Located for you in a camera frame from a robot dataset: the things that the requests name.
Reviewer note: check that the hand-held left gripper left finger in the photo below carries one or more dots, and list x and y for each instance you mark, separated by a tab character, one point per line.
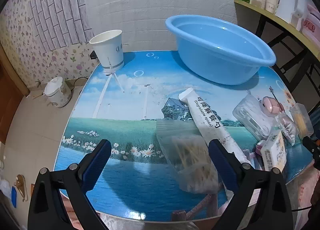
97	162

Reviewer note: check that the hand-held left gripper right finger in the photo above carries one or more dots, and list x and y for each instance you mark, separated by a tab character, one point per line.
222	165

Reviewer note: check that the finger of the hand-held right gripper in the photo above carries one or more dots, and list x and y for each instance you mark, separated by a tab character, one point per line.
311	146

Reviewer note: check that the clear box yellow contents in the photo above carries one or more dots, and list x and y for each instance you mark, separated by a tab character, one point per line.
301	120

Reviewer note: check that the small clear bag pink contents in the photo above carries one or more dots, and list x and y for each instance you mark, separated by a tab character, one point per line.
287	127

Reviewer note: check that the clear zip bag of sticks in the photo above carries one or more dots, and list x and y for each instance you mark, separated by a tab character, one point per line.
190	152

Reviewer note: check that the small white printed box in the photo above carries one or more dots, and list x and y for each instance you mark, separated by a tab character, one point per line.
273	152

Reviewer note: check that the long white spoon packet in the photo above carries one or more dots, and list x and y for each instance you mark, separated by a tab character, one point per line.
207	117

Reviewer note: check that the blue plastic basin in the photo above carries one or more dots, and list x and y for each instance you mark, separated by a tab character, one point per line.
220	69

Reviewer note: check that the pink earbud case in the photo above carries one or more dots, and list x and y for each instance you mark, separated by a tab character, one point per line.
271	106

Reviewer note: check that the clear cotton swab box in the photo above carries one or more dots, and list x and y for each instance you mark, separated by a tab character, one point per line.
250	115

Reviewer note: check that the brown floor object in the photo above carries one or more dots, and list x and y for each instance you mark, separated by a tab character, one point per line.
21	185

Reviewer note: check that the white rice cooker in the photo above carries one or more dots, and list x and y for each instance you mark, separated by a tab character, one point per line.
57	92

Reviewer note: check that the brown wooden door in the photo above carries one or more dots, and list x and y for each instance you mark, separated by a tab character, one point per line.
10	100

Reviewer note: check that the white paper cup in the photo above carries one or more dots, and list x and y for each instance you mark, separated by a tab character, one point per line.
110	49

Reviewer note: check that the pink electric cooker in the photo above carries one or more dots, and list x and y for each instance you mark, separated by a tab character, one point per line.
311	24

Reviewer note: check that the yellow top side table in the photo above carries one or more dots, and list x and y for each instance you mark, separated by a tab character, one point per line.
280	23

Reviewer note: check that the stack of white cups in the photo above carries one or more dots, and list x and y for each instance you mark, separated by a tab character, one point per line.
272	2

